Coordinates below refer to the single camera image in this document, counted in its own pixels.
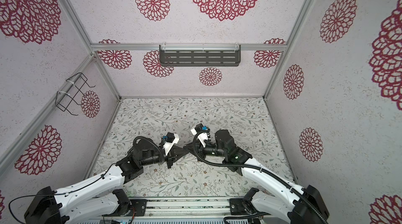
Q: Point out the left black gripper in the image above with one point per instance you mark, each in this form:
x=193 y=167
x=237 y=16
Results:
x=175 y=155

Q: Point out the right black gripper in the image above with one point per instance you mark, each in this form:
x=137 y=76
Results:
x=199 y=147

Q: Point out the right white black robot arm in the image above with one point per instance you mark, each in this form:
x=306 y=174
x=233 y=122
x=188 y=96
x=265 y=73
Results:
x=270 y=180

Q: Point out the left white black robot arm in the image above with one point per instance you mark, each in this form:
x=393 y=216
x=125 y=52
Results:
x=100 y=195

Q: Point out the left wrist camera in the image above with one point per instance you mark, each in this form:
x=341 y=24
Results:
x=168 y=141

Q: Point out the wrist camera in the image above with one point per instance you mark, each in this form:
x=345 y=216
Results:
x=168 y=141
x=203 y=134

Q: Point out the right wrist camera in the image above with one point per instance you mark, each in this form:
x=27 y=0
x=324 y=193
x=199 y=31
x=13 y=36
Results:
x=203 y=134

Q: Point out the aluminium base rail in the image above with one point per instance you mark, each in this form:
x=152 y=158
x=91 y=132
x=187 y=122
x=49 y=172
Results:
x=191 y=206

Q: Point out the dark metal wall shelf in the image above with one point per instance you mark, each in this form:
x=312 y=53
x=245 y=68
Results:
x=199 y=56

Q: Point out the black wire wall basket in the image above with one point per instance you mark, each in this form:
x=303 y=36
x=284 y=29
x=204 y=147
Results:
x=77 y=82

